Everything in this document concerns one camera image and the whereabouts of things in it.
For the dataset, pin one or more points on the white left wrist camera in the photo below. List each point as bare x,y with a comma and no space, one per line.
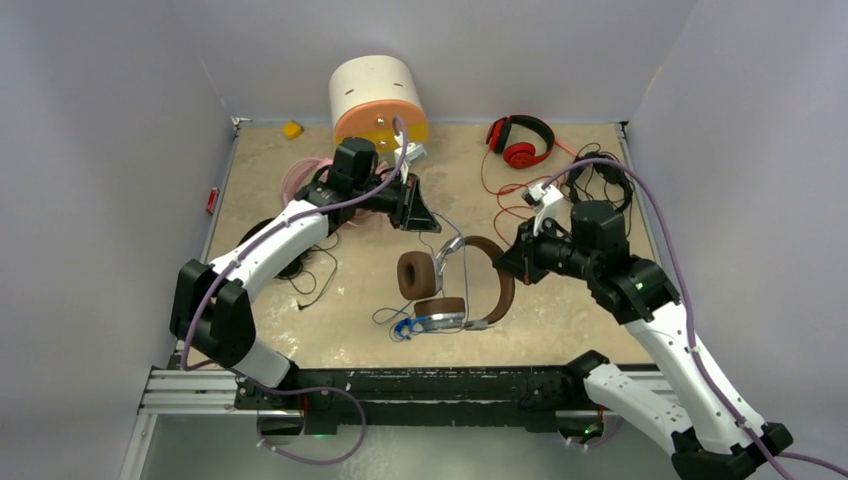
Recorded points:
414,151

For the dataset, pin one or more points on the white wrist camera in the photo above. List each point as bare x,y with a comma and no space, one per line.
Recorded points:
546,200
414,151

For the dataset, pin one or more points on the brown leather silver headphones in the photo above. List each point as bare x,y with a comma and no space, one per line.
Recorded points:
420,278

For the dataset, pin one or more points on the pink headphones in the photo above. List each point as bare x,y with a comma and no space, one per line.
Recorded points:
302,170

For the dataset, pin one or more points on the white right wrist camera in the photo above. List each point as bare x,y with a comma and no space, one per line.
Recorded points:
546,200

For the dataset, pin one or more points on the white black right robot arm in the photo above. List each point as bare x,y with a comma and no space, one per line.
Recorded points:
710,431

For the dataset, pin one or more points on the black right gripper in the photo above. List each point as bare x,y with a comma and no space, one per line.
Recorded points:
522,260

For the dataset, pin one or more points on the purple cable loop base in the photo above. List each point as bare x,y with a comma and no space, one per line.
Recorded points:
324,424

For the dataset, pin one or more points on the small yellow block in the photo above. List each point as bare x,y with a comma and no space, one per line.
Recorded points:
292,130

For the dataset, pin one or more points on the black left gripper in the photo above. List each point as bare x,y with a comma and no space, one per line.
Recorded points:
409,212

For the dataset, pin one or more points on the small red clip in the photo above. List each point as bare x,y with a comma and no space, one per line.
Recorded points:
211,203

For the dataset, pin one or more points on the red black headphones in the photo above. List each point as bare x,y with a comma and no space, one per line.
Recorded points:
520,155

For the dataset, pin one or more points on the black headphones left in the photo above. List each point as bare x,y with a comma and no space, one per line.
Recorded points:
297,267

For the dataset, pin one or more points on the cream orange yellow drawer box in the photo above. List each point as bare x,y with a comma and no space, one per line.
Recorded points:
366,93

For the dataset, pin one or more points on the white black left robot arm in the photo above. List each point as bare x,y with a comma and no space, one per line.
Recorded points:
212,307

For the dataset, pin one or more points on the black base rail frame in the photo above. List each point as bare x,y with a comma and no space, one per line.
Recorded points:
538,399

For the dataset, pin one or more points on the black headphones right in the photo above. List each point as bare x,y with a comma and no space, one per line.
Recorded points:
609,174

